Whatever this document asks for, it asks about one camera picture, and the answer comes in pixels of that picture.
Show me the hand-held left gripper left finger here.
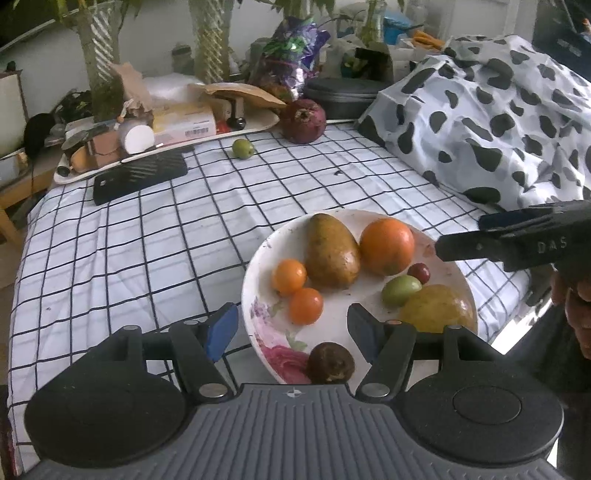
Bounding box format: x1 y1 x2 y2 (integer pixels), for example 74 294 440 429
69 302 240 402

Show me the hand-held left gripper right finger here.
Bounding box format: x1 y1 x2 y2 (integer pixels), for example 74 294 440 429
347 302 502 401

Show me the white cylinder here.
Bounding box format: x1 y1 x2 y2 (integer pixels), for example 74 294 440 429
117 121 155 155

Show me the dark red pomegranate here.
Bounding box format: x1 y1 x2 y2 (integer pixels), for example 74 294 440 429
281 98 328 145

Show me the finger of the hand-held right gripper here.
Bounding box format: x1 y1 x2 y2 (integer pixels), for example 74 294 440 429
434 232 509 264
478 207 557 234

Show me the large orange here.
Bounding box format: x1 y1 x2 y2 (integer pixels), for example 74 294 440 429
359 218 416 276

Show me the person's right hand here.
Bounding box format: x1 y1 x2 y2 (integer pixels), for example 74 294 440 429
550 271 591 361

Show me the white floral plate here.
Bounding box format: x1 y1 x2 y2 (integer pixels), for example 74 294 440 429
241 210 478 386

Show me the brown paper envelope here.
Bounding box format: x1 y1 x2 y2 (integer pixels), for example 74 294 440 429
201 83 287 110

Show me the black round object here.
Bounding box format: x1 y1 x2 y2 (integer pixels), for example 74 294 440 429
23 113 57 156

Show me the person's dark clothing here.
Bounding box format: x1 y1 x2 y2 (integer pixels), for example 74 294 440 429
505 305 591 480

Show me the black flat ribbed device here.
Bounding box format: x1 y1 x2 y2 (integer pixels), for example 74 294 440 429
93 152 188 206

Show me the brown mango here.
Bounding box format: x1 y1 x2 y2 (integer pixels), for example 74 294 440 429
305 213 362 288

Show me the cow-print blanket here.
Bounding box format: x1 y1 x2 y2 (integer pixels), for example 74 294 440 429
355 34 591 217

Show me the twisted glass vase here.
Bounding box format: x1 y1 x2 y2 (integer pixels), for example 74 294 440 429
69 0 126 123
189 0 232 85

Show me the bamboo plant in vase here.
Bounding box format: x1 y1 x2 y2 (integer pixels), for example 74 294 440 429
361 0 389 47

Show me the black angular object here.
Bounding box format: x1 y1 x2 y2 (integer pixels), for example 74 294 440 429
355 44 394 84

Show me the white black-checked bed sheet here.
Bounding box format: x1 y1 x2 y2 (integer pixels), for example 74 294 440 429
9 122 532 467

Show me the dark brown passion fruit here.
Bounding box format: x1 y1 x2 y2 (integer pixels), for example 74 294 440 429
307 342 356 385

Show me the purple plastic bag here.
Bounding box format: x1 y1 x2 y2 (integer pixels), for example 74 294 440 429
252 16 332 102

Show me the white plastic bag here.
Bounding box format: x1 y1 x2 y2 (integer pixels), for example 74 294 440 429
143 74 204 107

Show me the blue plastic item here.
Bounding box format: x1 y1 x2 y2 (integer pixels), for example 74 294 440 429
383 13 414 44

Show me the brown crumpled paper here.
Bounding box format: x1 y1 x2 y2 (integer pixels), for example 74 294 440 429
108 62 156 125

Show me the small orange tangerine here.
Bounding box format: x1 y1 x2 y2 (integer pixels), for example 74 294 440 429
289 288 324 325
271 259 308 297

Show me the black zip case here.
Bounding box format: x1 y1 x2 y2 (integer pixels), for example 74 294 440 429
302 78 393 121

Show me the orange small item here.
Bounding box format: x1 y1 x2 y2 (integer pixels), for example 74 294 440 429
412 30 446 49

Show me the yellow cardboard box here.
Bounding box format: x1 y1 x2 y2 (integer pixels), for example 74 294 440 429
152 102 218 145

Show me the white oval tray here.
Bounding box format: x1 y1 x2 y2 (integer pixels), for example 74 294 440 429
53 111 281 185

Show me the yellow mango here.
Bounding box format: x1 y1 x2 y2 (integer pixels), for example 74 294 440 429
398 284 476 334

